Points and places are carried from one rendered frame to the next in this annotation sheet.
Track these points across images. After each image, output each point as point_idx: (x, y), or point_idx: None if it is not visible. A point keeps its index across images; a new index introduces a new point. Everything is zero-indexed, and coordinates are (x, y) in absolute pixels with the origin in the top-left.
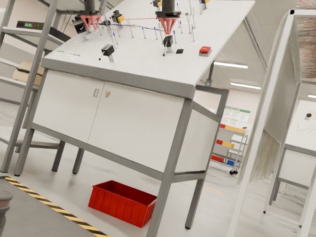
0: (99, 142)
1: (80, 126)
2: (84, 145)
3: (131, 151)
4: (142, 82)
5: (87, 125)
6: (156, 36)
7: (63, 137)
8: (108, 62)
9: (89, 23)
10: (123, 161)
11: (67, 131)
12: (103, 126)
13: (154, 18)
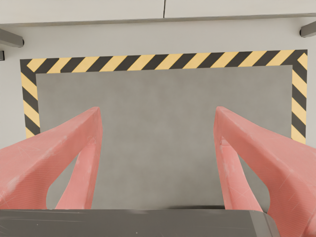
0: (201, 13)
1: (125, 11)
2: (159, 19)
3: (299, 8)
4: None
5: (148, 7)
6: None
7: (86, 22)
8: None
9: (83, 146)
10: (274, 16)
11: (90, 18)
12: (206, 2)
13: None
